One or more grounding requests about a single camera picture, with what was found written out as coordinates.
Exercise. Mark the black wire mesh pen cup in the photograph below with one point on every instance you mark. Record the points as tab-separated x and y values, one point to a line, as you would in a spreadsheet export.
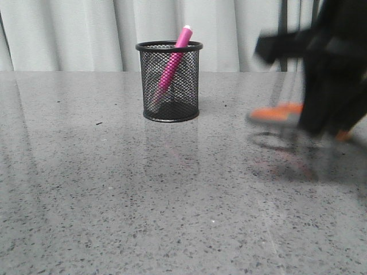
180	102

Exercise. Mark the grey orange handled scissors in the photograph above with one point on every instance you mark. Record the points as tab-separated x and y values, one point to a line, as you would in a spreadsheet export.
275	114

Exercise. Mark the pink marker pen clear cap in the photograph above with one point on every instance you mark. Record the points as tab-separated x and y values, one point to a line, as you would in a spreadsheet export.
172	64

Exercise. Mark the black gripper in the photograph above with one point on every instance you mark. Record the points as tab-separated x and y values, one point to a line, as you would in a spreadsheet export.
334	53

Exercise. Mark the grey pleated curtain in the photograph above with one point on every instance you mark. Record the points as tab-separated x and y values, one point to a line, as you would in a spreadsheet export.
102	35

